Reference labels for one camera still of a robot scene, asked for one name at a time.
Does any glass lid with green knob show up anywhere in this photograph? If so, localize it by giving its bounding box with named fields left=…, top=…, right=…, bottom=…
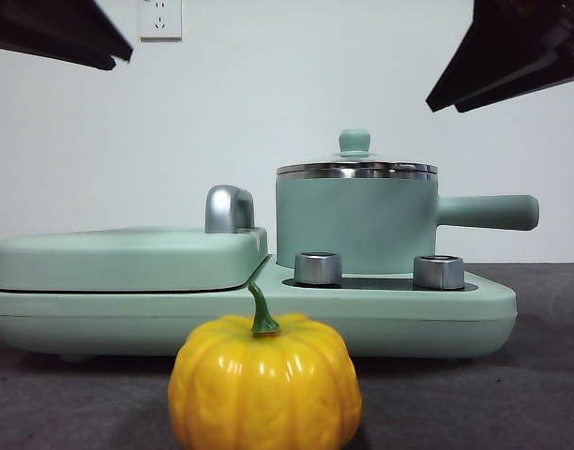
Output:
left=276, top=129, right=439, bottom=175

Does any yellow plastic pumpkin green stem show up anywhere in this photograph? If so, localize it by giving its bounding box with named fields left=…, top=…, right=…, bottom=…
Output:
left=168, top=280, right=363, bottom=450

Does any mint green griddle cover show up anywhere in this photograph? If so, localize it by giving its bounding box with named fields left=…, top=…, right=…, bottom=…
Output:
left=0, top=226, right=269, bottom=294

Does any silver control knob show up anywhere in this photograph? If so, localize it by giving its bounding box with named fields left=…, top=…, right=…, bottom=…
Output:
left=294, top=251, right=343, bottom=286
left=413, top=254, right=465, bottom=289

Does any mint green breakfast machine base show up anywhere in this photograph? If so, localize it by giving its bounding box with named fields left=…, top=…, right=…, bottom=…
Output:
left=0, top=255, right=519, bottom=363

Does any white wall socket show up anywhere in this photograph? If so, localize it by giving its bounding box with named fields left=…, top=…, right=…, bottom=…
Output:
left=137, top=0, right=183, bottom=42

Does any silver griddle cover handle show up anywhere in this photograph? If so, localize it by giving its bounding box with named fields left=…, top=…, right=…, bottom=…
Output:
left=204, top=185, right=257, bottom=234

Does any mint green pot with handle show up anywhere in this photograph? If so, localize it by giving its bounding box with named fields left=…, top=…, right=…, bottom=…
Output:
left=273, top=171, right=540, bottom=278

